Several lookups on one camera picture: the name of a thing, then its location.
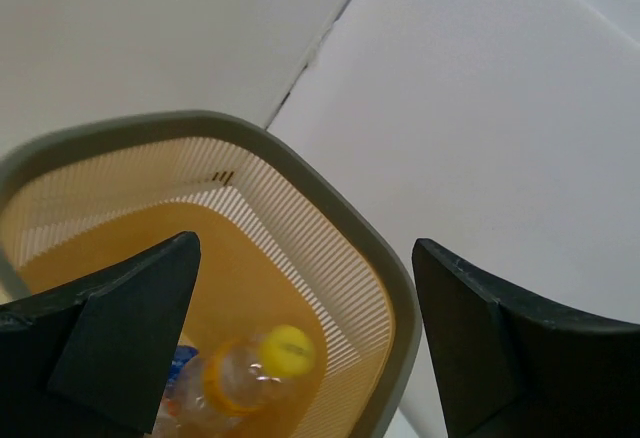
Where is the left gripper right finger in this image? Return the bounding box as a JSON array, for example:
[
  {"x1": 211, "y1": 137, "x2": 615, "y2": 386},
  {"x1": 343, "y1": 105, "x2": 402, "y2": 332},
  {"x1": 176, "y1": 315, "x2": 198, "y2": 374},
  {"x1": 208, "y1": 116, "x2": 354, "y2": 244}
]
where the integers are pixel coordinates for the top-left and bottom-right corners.
[{"x1": 412, "y1": 239, "x2": 639, "y2": 437}]

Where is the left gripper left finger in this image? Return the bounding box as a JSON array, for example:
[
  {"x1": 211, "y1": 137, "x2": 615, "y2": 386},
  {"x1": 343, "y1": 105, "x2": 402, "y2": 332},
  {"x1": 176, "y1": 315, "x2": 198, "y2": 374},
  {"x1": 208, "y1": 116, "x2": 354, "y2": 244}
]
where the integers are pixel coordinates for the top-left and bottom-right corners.
[{"x1": 1, "y1": 232, "x2": 201, "y2": 437}]

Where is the clear bottle blue label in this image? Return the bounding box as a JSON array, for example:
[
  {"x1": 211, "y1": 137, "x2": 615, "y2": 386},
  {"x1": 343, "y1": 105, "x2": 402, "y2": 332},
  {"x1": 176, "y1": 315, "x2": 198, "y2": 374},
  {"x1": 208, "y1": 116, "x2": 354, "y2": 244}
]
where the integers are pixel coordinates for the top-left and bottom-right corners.
[{"x1": 166, "y1": 345, "x2": 199, "y2": 389}]

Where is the clear bottle red-blue label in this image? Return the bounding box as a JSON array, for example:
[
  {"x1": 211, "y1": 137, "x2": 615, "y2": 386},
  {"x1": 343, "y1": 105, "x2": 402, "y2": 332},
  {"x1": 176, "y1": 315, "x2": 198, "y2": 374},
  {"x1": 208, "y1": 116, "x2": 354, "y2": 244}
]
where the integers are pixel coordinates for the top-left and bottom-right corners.
[{"x1": 145, "y1": 383, "x2": 202, "y2": 437}]

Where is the clear bottle orange label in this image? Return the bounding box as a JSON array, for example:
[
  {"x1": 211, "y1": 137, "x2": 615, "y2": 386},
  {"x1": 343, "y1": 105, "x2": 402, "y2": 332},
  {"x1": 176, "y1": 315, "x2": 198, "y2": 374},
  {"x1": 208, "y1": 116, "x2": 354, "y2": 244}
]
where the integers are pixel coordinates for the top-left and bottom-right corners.
[{"x1": 169, "y1": 324, "x2": 316, "y2": 436}]

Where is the orange mesh waste bin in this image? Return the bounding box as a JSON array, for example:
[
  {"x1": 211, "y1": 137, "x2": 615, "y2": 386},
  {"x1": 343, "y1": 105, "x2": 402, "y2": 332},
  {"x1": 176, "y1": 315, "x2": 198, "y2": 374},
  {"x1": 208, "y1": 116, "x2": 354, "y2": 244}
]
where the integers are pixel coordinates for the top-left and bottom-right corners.
[{"x1": 1, "y1": 110, "x2": 420, "y2": 437}]

